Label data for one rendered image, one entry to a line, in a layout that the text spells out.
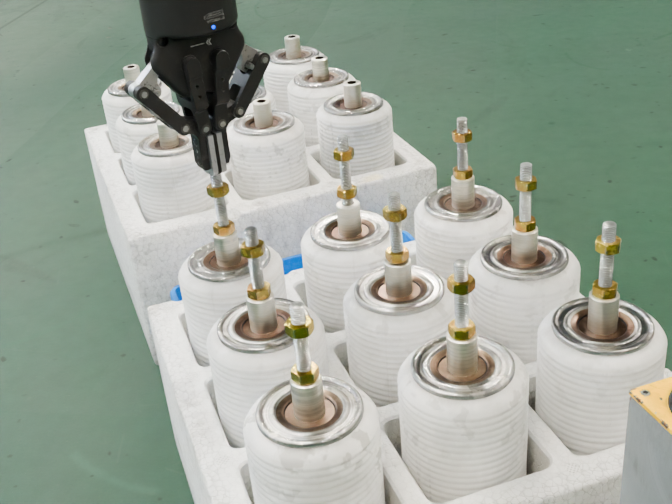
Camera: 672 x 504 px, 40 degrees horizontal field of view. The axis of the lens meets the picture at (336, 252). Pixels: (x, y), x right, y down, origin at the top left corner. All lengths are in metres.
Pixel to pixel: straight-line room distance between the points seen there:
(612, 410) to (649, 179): 0.87
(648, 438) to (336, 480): 0.20
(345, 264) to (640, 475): 0.36
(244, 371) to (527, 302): 0.24
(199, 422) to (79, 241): 0.77
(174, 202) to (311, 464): 0.54
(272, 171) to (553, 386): 0.51
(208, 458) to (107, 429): 0.36
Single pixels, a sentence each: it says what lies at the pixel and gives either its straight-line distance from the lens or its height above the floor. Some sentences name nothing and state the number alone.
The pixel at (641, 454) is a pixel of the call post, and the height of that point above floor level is 0.28.
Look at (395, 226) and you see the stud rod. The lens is 0.74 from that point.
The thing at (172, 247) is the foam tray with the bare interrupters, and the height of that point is 0.16.
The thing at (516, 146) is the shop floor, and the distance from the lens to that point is 1.67.
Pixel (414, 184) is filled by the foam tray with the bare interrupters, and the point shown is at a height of 0.16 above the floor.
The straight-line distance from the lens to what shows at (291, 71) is 1.35.
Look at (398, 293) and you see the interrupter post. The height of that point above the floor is 0.26.
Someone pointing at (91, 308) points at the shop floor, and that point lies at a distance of 1.32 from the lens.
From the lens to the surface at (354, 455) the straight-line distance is 0.63.
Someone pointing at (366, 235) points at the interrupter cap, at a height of 0.25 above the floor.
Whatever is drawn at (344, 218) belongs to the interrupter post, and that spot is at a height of 0.27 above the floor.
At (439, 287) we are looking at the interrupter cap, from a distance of 0.77.
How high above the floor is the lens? 0.66
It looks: 29 degrees down
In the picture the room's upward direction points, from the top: 5 degrees counter-clockwise
